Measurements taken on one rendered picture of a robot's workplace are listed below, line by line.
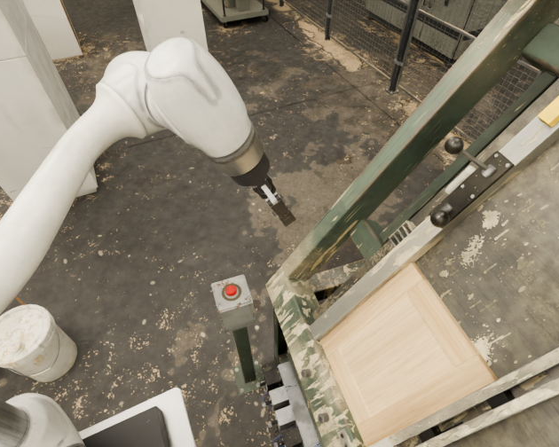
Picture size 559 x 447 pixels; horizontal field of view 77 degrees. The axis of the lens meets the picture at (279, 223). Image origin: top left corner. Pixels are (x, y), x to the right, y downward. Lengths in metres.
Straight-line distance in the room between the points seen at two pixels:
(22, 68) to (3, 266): 2.22
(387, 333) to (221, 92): 0.76
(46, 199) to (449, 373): 0.85
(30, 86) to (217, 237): 1.45
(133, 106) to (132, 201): 2.41
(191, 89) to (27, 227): 0.26
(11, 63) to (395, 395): 2.50
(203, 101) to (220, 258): 2.02
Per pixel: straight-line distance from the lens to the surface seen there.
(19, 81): 2.69
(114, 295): 2.50
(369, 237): 1.13
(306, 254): 1.19
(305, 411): 1.28
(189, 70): 0.48
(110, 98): 0.61
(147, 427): 1.25
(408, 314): 0.98
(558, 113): 0.88
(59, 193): 0.54
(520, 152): 0.90
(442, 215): 0.80
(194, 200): 2.84
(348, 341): 1.11
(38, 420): 1.05
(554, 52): 1.05
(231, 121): 0.51
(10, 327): 2.21
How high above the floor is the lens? 1.99
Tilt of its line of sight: 50 degrees down
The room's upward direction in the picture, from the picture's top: straight up
